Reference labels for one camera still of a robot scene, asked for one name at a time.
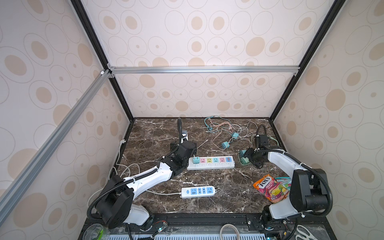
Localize white scissors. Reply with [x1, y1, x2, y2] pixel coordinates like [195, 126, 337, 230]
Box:
[295, 225, 318, 240]

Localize grey looped cable front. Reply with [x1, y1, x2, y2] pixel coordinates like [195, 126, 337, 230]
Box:
[219, 223, 241, 240]

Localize long white power strip pastel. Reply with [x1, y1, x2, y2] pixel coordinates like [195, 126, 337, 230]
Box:
[187, 156, 235, 171]

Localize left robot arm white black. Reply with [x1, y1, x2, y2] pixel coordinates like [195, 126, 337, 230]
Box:
[87, 141, 197, 229]

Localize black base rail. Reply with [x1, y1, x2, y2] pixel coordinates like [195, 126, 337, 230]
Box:
[78, 213, 337, 240]

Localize silver aluminium rail diagonal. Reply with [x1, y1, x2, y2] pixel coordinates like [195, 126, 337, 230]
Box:
[1, 69, 112, 225]

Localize clear plastic cup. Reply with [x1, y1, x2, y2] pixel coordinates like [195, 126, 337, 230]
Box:
[82, 224, 110, 240]

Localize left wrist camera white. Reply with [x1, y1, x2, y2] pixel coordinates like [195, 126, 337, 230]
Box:
[182, 130, 189, 142]

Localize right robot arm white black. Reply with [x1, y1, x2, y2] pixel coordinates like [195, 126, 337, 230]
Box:
[245, 134, 334, 220]

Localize orange Fox's candy bag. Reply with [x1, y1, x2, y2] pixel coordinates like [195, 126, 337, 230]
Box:
[253, 175, 291, 204]

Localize green Fox's candy bag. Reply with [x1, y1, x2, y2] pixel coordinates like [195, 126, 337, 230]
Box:
[275, 177, 292, 190]

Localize silver aluminium rail horizontal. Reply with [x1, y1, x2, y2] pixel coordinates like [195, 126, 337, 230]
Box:
[111, 66, 300, 75]

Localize pink multi-head cable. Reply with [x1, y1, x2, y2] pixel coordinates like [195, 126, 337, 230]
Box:
[196, 118, 259, 151]

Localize short white power strip blue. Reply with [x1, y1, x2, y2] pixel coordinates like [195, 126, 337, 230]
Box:
[181, 186, 217, 199]

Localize teal multi-head cable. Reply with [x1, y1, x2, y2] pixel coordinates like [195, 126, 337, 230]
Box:
[203, 115, 224, 133]

